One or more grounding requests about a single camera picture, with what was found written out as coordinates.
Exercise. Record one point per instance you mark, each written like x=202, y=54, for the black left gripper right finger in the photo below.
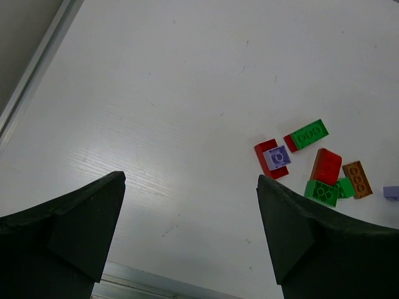
x=317, y=252

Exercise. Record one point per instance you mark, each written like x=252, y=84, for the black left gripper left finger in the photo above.
x=58, y=249

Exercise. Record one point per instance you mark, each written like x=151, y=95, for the green 2x2 lego brick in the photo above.
x=321, y=193

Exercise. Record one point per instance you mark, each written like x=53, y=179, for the small green lego brick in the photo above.
x=345, y=188

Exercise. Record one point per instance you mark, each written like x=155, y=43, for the red curved lego brick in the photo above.
x=326, y=167

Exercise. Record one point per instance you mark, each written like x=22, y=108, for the orange long lego plate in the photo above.
x=356, y=174

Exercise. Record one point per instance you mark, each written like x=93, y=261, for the purple square lego brick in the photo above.
x=277, y=157

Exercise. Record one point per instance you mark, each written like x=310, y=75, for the long red lego plate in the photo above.
x=290, y=143

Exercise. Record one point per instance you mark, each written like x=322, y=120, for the long green lego brick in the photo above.
x=309, y=134

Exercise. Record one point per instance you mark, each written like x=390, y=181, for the aluminium table edge rail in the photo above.
x=37, y=64

